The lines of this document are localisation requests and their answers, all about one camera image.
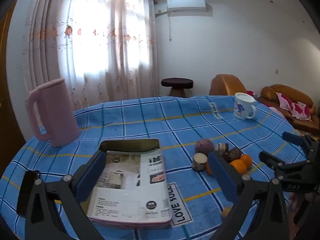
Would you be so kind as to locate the orange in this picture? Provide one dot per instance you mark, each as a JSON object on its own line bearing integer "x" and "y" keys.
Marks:
{"x": 247, "y": 160}
{"x": 208, "y": 169}
{"x": 238, "y": 167}

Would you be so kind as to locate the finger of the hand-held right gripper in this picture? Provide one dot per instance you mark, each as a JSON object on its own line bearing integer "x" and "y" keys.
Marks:
{"x": 291, "y": 137}
{"x": 271, "y": 162}

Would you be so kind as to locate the purple round fruit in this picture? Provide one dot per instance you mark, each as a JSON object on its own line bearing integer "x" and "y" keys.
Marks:
{"x": 205, "y": 147}

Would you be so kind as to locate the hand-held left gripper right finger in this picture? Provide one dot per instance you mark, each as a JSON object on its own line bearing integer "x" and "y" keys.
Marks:
{"x": 222, "y": 177}

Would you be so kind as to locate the printed paper leaflet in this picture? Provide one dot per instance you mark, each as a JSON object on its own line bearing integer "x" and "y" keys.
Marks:
{"x": 130, "y": 192}

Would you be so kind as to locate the brown leather armchair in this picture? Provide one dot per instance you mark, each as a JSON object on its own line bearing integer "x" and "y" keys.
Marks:
{"x": 226, "y": 85}

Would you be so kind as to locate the pink electric kettle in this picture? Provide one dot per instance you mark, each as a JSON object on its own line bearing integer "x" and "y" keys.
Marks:
{"x": 57, "y": 115}

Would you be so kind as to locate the white enamel mug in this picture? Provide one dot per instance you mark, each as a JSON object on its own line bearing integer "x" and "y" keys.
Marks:
{"x": 242, "y": 107}

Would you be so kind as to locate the white air conditioner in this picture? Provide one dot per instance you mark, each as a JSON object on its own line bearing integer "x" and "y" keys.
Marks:
{"x": 186, "y": 4}

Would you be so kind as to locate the pink floral pillow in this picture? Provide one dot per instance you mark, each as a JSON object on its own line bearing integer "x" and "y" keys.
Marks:
{"x": 296, "y": 106}

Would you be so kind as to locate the dark round stool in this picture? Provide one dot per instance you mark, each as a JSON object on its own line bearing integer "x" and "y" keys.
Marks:
{"x": 177, "y": 83}

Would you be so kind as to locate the sheer floral curtain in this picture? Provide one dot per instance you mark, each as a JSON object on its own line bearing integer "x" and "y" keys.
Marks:
{"x": 100, "y": 42}

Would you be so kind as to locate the brown wooden door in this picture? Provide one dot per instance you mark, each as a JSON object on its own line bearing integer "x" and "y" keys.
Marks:
{"x": 8, "y": 92}

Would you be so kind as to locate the blue plaid tablecloth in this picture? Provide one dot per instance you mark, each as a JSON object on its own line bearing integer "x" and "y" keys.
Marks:
{"x": 150, "y": 117}

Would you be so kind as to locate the small jar with cork lid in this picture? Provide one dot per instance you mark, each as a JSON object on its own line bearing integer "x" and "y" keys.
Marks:
{"x": 199, "y": 162}

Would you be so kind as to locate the brown leather sofa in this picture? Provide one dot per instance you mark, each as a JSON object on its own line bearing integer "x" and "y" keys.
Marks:
{"x": 287, "y": 91}

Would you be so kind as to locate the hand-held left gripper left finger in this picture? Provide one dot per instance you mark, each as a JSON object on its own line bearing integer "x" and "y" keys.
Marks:
{"x": 91, "y": 177}

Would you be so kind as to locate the dark passion fruit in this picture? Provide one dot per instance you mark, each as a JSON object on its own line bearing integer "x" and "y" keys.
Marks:
{"x": 233, "y": 153}

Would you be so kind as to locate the small jar with striped label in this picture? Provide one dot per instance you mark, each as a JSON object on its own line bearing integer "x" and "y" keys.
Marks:
{"x": 221, "y": 147}

